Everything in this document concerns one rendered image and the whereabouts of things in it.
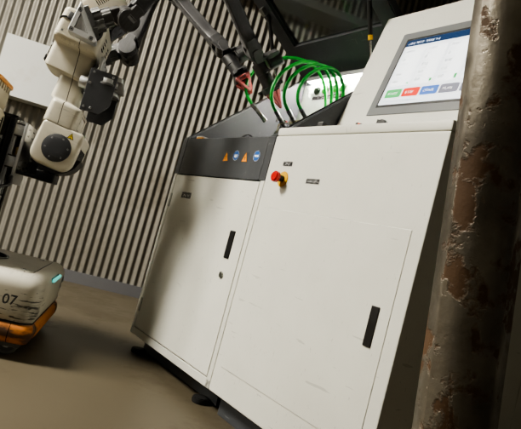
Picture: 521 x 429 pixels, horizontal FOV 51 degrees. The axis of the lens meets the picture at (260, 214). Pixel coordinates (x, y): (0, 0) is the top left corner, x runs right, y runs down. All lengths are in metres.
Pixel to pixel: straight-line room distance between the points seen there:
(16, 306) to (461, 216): 1.84
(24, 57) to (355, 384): 3.25
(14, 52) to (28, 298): 2.41
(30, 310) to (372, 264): 1.14
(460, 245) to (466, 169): 0.03
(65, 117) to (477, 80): 2.01
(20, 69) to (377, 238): 3.09
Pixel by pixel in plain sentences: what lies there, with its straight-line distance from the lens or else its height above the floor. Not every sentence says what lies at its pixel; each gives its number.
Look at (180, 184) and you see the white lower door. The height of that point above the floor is 0.74.
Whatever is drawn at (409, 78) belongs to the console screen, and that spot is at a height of 1.24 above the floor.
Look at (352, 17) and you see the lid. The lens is 2.45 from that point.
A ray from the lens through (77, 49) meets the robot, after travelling 2.23.
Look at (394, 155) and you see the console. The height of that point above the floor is 0.89.
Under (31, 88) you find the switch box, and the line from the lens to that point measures 4.01.
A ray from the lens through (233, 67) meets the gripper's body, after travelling 2.44.
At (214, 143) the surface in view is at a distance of 2.23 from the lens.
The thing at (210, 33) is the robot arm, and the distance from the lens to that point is 2.54.
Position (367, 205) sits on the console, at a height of 0.75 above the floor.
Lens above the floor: 0.56
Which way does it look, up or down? 4 degrees up
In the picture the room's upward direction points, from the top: 15 degrees clockwise
